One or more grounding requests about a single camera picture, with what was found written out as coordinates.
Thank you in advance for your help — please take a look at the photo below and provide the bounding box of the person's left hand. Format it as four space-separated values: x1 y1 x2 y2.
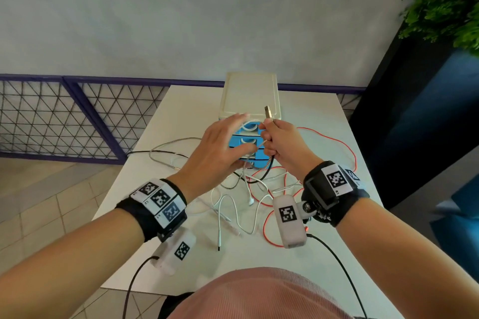
168 113 259 204

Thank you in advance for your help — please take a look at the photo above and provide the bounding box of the thin black cable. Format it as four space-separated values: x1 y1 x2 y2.
127 150 189 159

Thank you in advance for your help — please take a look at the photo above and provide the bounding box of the black wristband with markers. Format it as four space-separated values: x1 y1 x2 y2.
301 160 370 228
116 178 188 243

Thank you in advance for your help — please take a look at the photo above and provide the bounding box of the blue chair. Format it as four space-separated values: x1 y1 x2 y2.
430 174 479 286

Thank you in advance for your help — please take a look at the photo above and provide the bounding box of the black left camera cable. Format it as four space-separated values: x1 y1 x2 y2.
122 255 160 319

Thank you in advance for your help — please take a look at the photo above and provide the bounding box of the white cable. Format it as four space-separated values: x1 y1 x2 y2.
189 165 304 252

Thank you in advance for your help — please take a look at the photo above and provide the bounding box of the white box with blue drawers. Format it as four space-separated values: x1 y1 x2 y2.
218 72 282 170

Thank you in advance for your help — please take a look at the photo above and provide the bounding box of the pink shirt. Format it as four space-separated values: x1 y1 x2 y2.
166 267 355 319

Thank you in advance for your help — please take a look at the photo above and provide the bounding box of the black camera cable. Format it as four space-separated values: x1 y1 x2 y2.
306 233 369 319
122 255 160 319

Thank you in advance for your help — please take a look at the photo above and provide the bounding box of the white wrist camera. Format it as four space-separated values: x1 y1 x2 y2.
272 195 317 249
151 228 197 277

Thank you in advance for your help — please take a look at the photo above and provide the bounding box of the black left wristband with markers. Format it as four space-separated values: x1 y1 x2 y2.
116 178 188 243

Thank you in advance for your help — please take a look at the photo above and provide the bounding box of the purple wire mesh fence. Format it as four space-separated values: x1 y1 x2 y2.
0 74 367 165

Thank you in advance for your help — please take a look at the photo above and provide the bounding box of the black planter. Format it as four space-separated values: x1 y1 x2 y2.
348 23 479 211

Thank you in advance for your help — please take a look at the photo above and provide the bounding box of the person's right forearm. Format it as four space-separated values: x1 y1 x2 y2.
335 197 479 319

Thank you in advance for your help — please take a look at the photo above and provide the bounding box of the red cable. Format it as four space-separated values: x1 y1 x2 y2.
247 127 358 248

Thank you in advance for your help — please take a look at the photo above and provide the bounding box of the braided grey plug cable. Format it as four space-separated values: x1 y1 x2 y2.
234 105 277 185

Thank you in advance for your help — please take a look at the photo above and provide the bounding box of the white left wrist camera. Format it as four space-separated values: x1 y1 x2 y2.
151 228 197 277

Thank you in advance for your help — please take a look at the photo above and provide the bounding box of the black right camera cable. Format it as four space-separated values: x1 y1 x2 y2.
306 233 369 319

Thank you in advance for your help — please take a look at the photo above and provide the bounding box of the person's right hand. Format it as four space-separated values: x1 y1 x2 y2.
258 119 324 182

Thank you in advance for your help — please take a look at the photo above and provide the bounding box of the person's left forearm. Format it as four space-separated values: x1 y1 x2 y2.
0 207 146 319

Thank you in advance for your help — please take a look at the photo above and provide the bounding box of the black right wristband with markers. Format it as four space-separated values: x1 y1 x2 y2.
301 160 370 228

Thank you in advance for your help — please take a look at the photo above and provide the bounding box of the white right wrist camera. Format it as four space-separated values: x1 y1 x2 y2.
272 195 317 249

